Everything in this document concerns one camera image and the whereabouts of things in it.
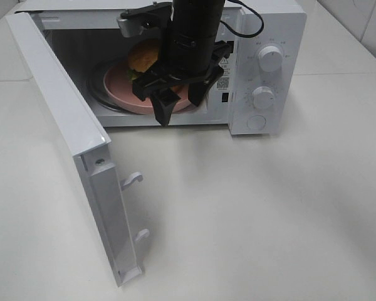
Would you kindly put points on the glass microwave turntable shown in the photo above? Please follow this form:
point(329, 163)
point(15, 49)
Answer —
point(95, 86)

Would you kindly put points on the white microwave door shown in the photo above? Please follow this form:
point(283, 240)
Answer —
point(88, 146)

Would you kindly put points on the burger with lettuce and cheese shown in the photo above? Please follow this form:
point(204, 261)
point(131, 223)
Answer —
point(141, 57)

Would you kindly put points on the white warning label sticker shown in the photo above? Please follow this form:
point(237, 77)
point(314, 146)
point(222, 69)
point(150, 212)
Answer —
point(223, 82)

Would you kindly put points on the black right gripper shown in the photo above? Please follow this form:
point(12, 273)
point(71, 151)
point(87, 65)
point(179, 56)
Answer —
point(159, 78)

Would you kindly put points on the pink round plate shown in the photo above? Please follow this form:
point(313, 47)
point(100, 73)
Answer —
point(118, 87)

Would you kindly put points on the white microwave oven body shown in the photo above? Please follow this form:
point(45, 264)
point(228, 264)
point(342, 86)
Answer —
point(83, 34)

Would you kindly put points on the round white door button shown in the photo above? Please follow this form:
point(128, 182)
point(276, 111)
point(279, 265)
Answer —
point(257, 122)

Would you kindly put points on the lower white timer knob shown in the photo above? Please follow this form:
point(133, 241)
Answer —
point(263, 98)

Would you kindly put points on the upper white power knob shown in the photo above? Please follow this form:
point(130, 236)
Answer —
point(270, 58)

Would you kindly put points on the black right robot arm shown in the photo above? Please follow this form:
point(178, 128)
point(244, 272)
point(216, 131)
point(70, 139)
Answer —
point(189, 53)

